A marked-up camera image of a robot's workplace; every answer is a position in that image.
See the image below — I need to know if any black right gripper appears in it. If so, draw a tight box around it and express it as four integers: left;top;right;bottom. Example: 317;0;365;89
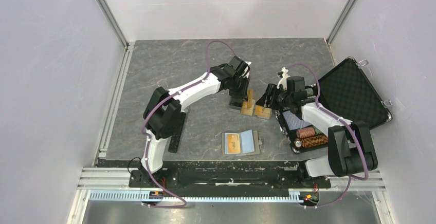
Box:
256;84;294;111

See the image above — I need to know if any gold card stack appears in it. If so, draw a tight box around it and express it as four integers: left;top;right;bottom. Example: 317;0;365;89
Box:
241;89;255;116
254;105;272;120

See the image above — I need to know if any clear acrylic card tray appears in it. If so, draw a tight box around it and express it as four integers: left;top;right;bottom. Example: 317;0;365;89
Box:
228;94;272;120

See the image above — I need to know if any beige leather card holder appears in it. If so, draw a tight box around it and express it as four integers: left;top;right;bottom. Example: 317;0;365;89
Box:
222;129;262;156

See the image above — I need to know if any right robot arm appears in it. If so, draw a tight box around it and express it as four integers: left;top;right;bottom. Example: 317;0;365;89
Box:
256;76;378;187

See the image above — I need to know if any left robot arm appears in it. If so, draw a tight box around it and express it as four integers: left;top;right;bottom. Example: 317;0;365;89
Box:
139;56;251;187

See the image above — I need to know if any black card stack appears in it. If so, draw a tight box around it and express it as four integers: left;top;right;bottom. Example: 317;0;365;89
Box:
228;98;244;113

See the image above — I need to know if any blue playing card deck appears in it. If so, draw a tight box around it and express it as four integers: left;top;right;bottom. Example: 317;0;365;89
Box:
283;111;311;130

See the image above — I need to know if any purple green chip stack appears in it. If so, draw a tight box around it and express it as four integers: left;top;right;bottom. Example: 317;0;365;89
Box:
305;88;316;97

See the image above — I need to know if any brown orange chip stack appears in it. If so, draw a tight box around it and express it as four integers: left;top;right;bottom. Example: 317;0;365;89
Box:
294;135;329;148

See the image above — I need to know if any black poker chip case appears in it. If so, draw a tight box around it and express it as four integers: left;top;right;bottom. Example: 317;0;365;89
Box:
276;57;393;154

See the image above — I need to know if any black glitter stick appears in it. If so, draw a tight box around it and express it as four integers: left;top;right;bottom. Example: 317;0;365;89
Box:
168;112;187;154

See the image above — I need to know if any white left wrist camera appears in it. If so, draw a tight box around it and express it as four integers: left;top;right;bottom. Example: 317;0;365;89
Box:
245;61;251;71

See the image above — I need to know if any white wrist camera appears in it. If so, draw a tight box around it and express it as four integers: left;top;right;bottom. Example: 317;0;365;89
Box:
277;67;289;90
245;61;251;71

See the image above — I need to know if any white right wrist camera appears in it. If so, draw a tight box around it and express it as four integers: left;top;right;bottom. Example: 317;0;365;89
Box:
277;67;289;90

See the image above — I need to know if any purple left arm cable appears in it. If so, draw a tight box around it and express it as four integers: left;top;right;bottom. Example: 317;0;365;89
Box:
128;40;239;210

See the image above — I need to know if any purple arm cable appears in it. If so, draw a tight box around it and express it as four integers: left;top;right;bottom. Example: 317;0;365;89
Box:
128;40;239;210
284;62;370;210

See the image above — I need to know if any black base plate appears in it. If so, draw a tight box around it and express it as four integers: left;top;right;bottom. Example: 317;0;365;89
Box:
128;161;331;198

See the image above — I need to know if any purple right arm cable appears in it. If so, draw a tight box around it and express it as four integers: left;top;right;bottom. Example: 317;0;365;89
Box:
284;62;370;210

